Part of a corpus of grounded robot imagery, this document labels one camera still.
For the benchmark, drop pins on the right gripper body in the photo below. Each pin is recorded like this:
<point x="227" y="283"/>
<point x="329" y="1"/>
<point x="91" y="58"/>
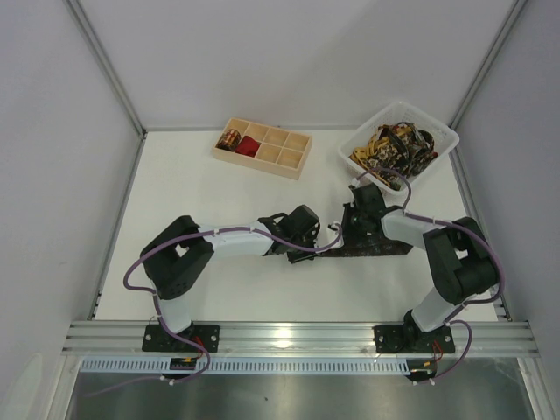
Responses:
<point x="348" y="228"/>

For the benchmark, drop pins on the yellow patterned tie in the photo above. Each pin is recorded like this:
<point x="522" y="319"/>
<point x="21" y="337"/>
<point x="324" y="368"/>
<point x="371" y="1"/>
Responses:
<point x="391" y="146"/>

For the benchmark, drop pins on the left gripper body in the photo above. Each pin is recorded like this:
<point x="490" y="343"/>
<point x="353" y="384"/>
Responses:
<point x="304" y="252"/>

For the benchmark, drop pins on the left aluminium frame post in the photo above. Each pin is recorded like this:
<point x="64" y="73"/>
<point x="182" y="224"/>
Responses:
<point x="102" y="59"/>

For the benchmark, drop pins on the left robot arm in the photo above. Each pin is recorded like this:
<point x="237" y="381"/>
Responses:
<point x="174" y="260"/>

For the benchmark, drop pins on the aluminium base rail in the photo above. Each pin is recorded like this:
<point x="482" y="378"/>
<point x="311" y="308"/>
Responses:
<point x="278" y="339"/>

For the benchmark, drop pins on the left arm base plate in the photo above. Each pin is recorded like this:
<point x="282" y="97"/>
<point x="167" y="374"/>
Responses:
<point x="157" y="340"/>

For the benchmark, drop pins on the white slotted cable duct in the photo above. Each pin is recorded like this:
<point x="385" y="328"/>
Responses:
<point x="243" y="366"/>

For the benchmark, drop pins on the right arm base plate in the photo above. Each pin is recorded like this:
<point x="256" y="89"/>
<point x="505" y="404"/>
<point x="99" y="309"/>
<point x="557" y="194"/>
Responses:
<point x="406" y="339"/>

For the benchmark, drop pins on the brown blue-flowered tie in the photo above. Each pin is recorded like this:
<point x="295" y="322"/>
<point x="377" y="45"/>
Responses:
<point x="368" y="247"/>

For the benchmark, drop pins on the aluminium frame post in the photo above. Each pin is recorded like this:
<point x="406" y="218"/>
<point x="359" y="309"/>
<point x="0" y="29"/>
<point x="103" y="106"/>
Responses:
<point x="102" y="59"/>
<point x="500" y="39"/>

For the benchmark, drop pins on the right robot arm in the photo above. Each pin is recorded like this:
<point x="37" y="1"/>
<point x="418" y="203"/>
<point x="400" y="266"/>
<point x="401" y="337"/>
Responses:
<point x="460" y="262"/>

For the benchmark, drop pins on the rolled red tie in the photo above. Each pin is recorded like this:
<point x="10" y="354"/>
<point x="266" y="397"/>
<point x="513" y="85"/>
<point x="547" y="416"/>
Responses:
<point x="248" y="147"/>

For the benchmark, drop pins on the right aluminium frame post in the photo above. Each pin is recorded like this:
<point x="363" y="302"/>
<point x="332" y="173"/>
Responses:
<point x="500" y="39"/>

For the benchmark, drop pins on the rolled brown patterned tie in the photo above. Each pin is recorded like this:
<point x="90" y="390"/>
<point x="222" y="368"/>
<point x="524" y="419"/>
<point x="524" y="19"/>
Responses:
<point x="229" y="140"/>

